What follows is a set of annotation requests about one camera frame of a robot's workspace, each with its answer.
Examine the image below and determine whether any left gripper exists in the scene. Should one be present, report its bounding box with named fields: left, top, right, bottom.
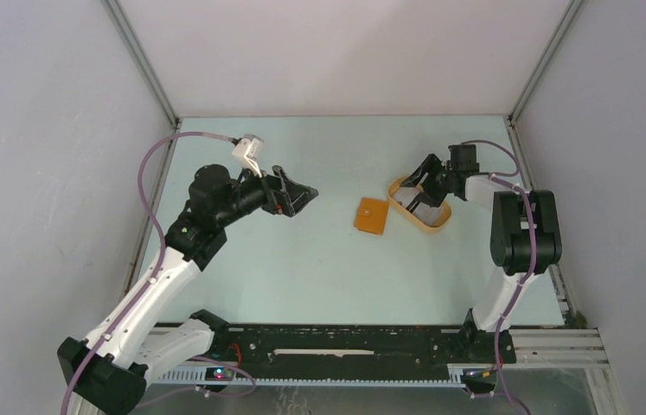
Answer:
left=216, top=158, right=317, bottom=227

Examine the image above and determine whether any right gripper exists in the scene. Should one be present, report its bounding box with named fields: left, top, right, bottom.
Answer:
left=400, top=152, right=457, bottom=208

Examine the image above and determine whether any orange leather card holder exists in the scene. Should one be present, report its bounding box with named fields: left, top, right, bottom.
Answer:
left=354, top=197, right=389, bottom=235

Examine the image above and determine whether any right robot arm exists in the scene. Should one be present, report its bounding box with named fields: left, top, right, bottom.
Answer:
left=387, top=140, right=562, bottom=361

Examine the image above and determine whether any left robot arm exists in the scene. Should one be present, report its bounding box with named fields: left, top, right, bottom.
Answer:
left=57, top=164, right=319, bottom=414

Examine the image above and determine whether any tan oval tray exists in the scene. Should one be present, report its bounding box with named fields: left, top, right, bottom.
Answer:
left=387, top=177, right=452, bottom=234

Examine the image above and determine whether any left controller board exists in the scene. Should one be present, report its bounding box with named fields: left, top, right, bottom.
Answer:
left=205, top=367, right=235, bottom=381

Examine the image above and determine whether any controller board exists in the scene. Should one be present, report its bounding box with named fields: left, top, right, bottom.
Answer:
left=205, top=367, right=235, bottom=381
left=463, top=370, right=497, bottom=384

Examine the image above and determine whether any right controller board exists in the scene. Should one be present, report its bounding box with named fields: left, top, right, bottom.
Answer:
left=463, top=370, right=497, bottom=384

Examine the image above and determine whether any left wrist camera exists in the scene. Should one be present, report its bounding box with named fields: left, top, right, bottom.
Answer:
left=232, top=134, right=265, bottom=177

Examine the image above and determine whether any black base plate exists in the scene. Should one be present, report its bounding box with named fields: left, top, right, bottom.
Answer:
left=205, top=324, right=516, bottom=381

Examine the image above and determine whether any aluminium frame rail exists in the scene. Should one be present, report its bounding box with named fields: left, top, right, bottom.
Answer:
left=84, top=326, right=611, bottom=385

